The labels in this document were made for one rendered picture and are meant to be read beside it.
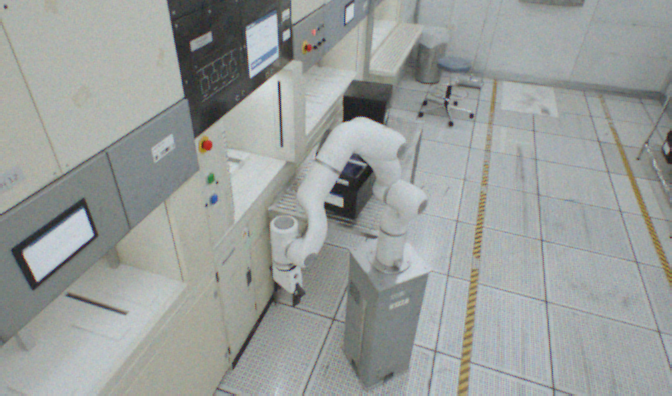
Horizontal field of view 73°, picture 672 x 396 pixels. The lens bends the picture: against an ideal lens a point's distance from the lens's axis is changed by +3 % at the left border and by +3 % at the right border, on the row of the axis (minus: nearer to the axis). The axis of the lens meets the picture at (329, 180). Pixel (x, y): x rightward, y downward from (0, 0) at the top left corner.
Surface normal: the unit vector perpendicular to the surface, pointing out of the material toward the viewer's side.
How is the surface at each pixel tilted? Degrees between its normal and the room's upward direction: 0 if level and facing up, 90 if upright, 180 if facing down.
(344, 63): 90
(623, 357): 0
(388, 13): 90
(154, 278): 0
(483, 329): 0
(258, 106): 90
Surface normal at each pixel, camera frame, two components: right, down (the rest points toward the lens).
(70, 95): 0.94, 0.21
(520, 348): 0.03, -0.82
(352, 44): -0.33, 0.53
